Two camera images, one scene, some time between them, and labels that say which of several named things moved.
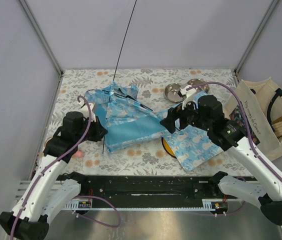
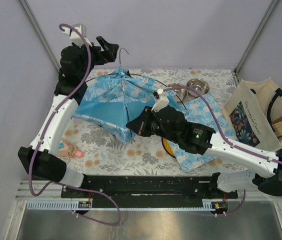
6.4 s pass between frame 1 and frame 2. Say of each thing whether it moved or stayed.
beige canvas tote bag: stayed
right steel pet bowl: stayed
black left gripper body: moved
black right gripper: moved
